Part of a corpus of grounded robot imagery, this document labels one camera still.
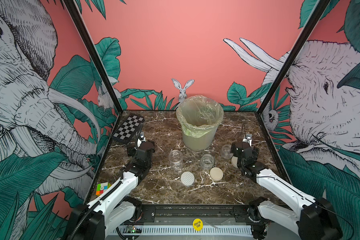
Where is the rice jar with beige lid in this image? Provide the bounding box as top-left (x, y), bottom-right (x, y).
top-left (220, 144), bottom-right (233, 160)

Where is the white slotted cable duct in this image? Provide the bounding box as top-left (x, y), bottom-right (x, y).
top-left (118, 225), bottom-right (253, 237)

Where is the colourful puzzle cube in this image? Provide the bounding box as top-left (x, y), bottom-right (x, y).
top-left (96, 182), bottom-right (111, 196)

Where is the round patterned jar lid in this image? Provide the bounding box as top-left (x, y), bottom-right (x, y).
top-left (181, 172), bottom-right (195, 187)

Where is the black white checkerboard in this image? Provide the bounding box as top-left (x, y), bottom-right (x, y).
top-left (113, 114), bottom-right (145, 144)

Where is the jar with patterned lid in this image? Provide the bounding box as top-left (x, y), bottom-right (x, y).
top-left (168, 150), bottom-right (183, 172)

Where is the white bin with green bag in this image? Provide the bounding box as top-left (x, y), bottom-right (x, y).
top-left (176, 96), bottom-right (224, 152)

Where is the yellow round sticker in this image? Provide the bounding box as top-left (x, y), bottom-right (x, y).
top-left (193, 218), bottom-right (204, 232)

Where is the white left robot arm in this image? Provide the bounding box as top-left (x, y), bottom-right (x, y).
top-left (62, 141), bottom-right (155, 240)

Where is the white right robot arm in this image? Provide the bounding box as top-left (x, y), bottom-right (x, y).
top-left (231, 142), bottom-right (343, 240)

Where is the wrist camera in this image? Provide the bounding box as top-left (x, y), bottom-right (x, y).
top-left (243, 134), bottom-right (253, 147)
top-left (136, 132), bottom-right (146, 148)

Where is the small green circuit board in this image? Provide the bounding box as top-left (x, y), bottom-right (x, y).
top-left (125, 226), bottom-right (142, 234)

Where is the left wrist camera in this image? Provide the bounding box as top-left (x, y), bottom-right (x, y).
top-left (136, 132), bottom-right (146, 148)

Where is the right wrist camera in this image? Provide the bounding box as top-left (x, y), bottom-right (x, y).
top-left (243, 134), bottom-right (253, 147)

